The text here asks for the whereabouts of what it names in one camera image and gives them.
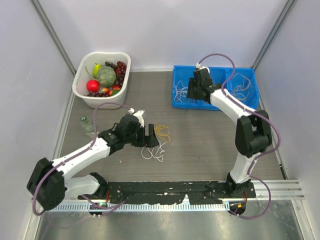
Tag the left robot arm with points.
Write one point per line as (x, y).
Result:
(52, 181)

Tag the blue three-compartment bin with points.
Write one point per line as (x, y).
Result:
(243, 86)

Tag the dark grapes front bunch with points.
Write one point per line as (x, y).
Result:
(98, 94)

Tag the dark grape bunch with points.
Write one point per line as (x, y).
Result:
(111, 65)

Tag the white plastic basket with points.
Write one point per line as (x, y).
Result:
(86, 67)

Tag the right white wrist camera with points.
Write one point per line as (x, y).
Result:
(200, 67)

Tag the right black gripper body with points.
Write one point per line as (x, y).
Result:
(192, 90)

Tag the green melon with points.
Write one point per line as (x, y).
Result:
(106, 76)

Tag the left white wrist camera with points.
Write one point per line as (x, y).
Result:
(140, 115)

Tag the red grape bunch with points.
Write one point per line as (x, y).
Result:
(120, 71)

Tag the white slotted cable duct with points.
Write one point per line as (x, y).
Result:
(185, 206)

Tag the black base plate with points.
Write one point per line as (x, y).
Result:
(171, 192)

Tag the yellow-green pear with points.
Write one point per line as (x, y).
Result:
(96, 68)

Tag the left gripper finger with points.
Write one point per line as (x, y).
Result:
(151, 130)
(152, 141)

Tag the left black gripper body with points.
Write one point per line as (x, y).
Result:
(141, 140)

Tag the red apple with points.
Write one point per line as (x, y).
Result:
(93, 85)

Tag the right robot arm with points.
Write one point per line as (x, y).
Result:
(253, 131)

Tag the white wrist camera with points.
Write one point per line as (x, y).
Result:
(140, 115)
(200, 67)

